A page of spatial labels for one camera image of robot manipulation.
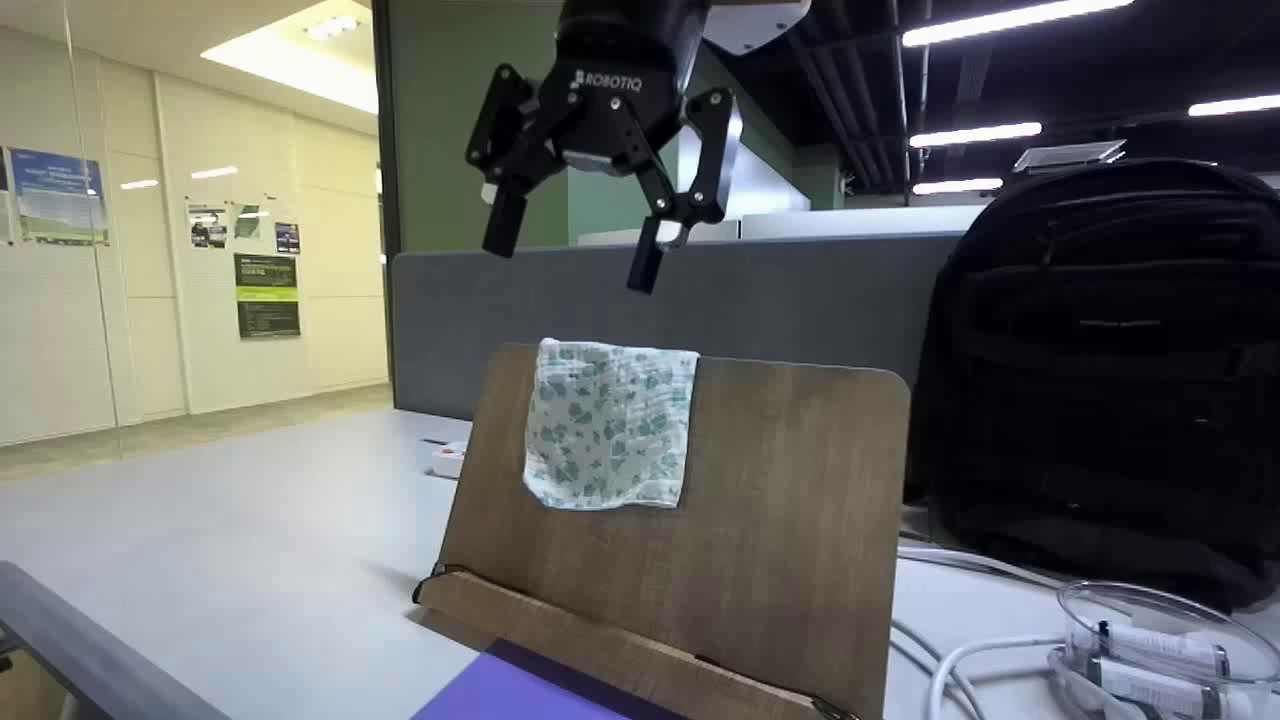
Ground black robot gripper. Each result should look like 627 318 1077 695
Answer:
466 0 739 299

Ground white floral patterned cloth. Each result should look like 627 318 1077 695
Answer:
521 332 705 516

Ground wooden book stand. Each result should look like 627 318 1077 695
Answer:
409 339 917 720

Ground grey desk partition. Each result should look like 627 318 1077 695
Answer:
389 231 991 422

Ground large ceiling light panel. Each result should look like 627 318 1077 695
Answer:
196 0 386 121

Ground short ceiling light tube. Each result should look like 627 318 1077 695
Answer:
909 173 1010 201

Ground small white table clutter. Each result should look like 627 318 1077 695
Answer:
419 431 472 483

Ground long ceiling light tube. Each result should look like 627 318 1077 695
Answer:
899 0 1141 52

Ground grey box behind backpack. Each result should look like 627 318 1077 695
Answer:
1010 135 1134 181

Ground black backpack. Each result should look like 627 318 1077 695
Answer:
909 121 1280 618

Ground purple flat sheet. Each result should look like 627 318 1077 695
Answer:
413 637 687 720

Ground white wrist mount plate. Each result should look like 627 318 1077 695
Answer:
702 0 817 62

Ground dark green wall poster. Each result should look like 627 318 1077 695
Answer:
231 250 303 299

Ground small photo wall notice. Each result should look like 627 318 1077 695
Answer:
186 201 231 251

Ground blue wall poster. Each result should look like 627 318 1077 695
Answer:
7 146 114 250

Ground grey cable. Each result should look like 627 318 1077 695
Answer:
887 618 954 720

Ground white cable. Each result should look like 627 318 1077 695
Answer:
926 631 1071 720

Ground clear looped cable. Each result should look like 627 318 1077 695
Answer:
1058 577 1280 687

